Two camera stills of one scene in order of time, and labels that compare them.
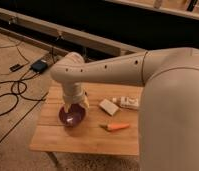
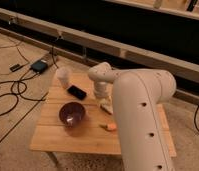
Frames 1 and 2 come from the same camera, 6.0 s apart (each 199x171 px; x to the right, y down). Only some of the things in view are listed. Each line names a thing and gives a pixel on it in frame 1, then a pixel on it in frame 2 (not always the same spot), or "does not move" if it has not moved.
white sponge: [108, 107] does not move
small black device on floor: [15, 67] does not move
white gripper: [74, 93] to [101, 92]
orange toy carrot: [115, 126] does not move
